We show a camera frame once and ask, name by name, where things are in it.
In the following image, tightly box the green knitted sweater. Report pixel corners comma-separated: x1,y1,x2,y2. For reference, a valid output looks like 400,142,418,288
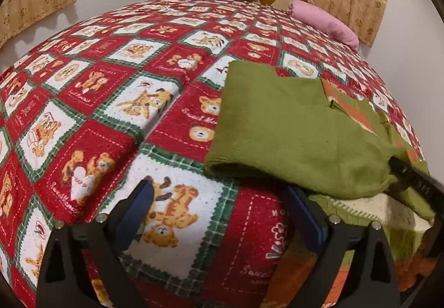
203,60,443,308

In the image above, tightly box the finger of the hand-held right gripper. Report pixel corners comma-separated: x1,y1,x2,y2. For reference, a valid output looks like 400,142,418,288
388,155,444,213

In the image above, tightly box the red bear printed blanket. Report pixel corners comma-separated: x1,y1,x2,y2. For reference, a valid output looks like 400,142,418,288
0,0,429,308

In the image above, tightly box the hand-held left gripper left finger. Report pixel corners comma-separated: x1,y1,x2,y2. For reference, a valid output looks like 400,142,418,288
36,180,155,308

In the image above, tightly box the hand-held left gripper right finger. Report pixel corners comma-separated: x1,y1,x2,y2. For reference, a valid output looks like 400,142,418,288
284,185,401,308

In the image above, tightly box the pink pillow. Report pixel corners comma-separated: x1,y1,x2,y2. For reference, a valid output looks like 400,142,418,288
288,0,360,51

